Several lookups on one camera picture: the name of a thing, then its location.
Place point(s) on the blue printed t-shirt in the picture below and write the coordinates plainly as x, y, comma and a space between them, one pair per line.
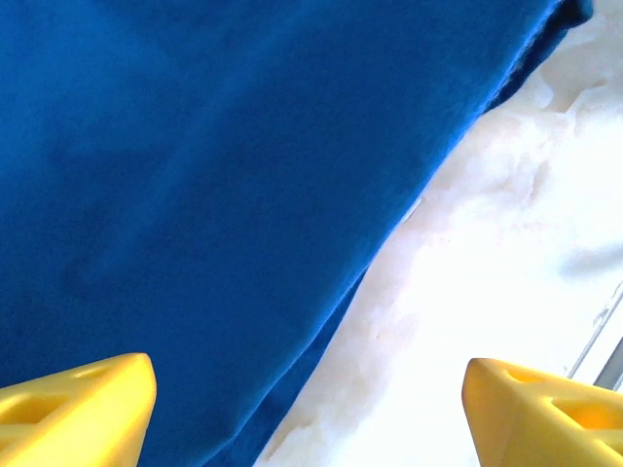
194, 194

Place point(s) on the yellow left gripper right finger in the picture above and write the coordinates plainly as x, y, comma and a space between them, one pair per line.
545, 428

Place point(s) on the aluminium table edge rail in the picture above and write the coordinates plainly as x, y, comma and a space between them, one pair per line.
611, 360

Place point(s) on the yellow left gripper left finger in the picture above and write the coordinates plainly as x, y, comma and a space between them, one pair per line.
63, 418

